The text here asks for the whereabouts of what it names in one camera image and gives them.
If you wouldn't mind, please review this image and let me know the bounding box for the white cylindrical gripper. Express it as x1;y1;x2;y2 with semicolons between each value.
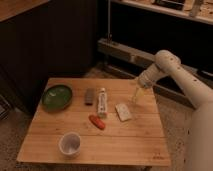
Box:
132;64;166;103

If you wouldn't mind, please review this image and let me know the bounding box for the white sponge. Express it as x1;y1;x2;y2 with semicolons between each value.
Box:
115;103;132;122

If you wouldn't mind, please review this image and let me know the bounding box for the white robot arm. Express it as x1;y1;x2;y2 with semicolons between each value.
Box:
137;50;213;171

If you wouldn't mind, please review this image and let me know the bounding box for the white ceramic cup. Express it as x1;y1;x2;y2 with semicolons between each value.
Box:
58;132;81;158

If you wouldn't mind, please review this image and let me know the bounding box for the white tube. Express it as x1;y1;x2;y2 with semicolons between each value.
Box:
97;88;107;118

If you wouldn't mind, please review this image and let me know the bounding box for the dark rectangular block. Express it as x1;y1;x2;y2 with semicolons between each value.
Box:
84;88;95;105

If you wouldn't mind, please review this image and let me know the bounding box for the red carrot toy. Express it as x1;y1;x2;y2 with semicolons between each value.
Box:
89;115;105;130

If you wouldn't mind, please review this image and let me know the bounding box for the wooden table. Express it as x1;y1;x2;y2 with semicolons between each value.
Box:
17;78;171;166

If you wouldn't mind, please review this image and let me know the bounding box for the green bowl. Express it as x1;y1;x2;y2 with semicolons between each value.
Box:
41;84;73;112

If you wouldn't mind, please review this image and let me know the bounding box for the metal pole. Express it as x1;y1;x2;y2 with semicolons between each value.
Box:
107;0;111;42

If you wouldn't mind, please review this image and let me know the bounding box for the wooden shelf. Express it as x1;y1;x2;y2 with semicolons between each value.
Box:
112;0;213;26

